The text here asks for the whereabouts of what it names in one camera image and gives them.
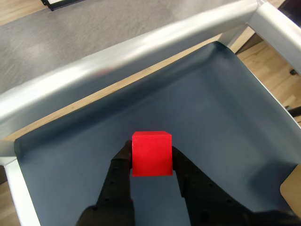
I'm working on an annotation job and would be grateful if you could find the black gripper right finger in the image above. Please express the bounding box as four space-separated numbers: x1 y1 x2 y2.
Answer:
172 145 259 226

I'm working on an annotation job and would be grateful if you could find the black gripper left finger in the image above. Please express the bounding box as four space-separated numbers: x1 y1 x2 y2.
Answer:
75 139 136 226

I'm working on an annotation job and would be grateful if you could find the red cube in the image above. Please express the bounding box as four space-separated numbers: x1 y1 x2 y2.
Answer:
131 130 174 178

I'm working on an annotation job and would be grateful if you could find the dark grey table mat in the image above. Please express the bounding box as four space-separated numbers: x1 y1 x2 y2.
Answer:
14 40 301 226

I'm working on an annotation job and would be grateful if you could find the black framed white board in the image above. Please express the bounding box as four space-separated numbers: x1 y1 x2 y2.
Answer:
41 0 87 12

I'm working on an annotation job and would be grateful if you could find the silver metal table frame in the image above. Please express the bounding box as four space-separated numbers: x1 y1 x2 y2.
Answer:
0 0 301 226

